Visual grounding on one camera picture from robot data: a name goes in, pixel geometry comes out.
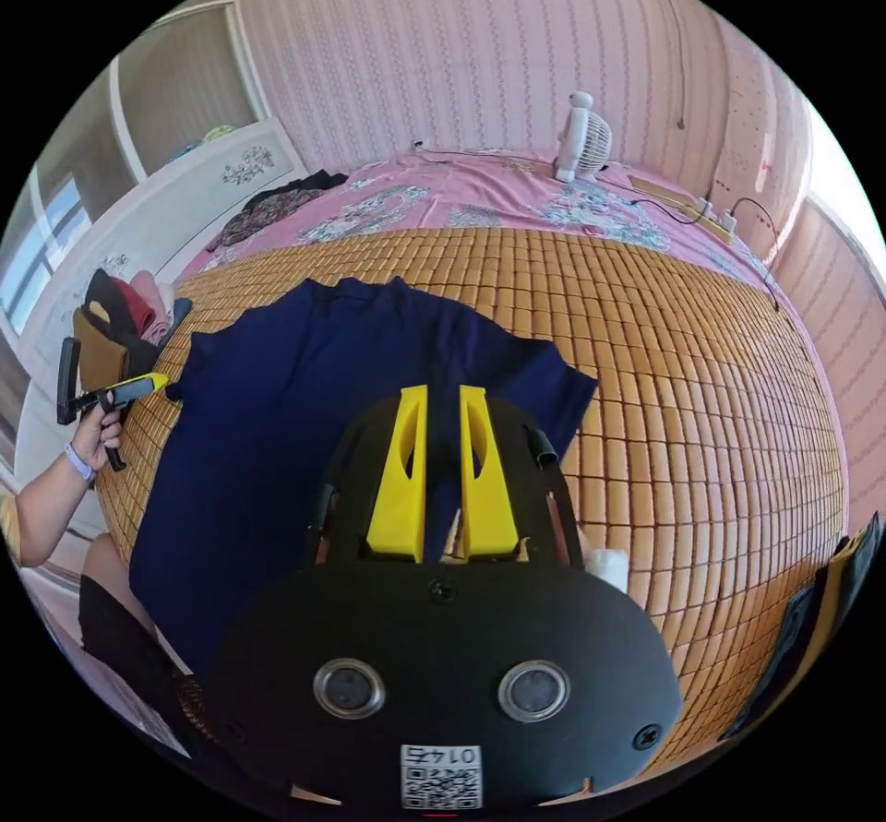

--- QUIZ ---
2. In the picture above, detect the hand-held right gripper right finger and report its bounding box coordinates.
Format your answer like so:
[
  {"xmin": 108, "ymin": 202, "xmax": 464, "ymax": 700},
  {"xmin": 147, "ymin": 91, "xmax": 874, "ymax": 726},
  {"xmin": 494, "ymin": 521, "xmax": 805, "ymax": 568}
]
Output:
[{"xmin": 459, "ymin": 385, "xmax": 520, "ymax": 564}]

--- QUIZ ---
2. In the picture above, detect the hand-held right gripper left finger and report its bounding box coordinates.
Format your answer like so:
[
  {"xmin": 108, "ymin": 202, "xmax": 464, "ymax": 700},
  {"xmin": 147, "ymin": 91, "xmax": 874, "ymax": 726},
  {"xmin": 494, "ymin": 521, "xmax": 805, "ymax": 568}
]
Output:
[{"xmin": 367, "ymin": 385, "xmax": 429, "ymax": 566}]

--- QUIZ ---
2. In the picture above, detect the navy short sleeve shirt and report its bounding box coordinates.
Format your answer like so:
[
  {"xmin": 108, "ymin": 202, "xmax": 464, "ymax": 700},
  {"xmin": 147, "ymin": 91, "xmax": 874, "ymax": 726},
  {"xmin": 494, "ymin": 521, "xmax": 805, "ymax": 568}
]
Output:
[{"xmin": 128, "ymin": 276, "xmax": 599, "ymax": 674}]

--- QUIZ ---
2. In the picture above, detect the person's left forearm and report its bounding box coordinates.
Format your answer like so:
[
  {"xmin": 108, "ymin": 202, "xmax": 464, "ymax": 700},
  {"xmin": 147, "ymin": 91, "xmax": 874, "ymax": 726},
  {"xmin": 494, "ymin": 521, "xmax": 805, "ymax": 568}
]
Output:
[{"xmin": 12, "ymin": 441, "xmax": 100, "ymax": 568}]

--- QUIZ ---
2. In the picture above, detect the person's left hand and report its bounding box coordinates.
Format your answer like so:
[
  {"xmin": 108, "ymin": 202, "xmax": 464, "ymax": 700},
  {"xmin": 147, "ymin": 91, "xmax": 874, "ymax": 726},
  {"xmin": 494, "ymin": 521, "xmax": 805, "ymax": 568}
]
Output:
[{"xmin": 68, "ymin": 409, "xmax": 125, "ymax": 476}]

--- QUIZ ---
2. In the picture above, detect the pile of clothes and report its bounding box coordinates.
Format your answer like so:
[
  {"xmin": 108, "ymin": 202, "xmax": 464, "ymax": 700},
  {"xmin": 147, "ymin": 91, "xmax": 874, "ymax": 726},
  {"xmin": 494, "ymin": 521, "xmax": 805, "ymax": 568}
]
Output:
[{"xmin": 72, "ymin": 268, "xmax": 197, "ymax": 391}]

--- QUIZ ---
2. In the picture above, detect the window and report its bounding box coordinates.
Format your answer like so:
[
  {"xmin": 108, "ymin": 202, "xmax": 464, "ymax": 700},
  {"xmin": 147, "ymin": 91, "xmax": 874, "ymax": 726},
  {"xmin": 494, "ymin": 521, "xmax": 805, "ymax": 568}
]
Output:
[{"xmin": 0, "ymin": 171, "xmax": 92, "ymax": 339}]

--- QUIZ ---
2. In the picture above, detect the white headboard with floral print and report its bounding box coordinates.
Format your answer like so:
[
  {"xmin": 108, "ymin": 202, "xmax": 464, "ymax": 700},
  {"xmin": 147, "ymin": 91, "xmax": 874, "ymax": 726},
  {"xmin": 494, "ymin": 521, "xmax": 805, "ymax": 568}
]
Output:
[{"xmin": 13, "ymin": 119, "xmax": 300, "ymax": 422}]

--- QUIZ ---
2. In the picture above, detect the bed with woven mat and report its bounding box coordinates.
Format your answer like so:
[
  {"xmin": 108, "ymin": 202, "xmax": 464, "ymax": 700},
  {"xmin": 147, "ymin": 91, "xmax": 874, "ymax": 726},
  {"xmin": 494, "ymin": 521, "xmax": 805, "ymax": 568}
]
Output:
[{"xmin": 95, "ymin": 147, "xmax": 863, "ymax": 771}]

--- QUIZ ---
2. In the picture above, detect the dark patterned garment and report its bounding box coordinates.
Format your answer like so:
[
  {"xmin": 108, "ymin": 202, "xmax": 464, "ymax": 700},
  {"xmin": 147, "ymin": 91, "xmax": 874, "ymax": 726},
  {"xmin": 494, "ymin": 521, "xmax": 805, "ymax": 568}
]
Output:
[{"xmin": 220, "ymin": 170, "xmax": 350, "ymax": 250}]

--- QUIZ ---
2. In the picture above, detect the person's body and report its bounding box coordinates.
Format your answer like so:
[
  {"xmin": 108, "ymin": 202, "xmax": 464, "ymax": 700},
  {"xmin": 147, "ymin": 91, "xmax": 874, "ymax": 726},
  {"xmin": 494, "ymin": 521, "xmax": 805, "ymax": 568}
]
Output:
[{"xmin": 0, "ymin": 489, "xmax": 233, "ymax": 768}]

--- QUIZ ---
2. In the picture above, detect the white power strip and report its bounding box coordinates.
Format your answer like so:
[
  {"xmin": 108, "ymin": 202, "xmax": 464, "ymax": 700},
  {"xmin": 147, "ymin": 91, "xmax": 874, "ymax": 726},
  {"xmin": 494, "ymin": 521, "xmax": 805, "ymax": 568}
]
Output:
[{"xmin": 694, "ymin": 197, "xmax": 742, "ymax": 232}]

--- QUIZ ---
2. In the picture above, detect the white desk fan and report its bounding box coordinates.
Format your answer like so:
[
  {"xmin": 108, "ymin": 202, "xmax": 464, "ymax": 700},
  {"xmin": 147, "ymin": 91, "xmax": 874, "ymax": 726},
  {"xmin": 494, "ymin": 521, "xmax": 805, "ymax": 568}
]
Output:
[{"xmin": 553, "ymin": 90, "xmax": 615, "ymax": 185}]

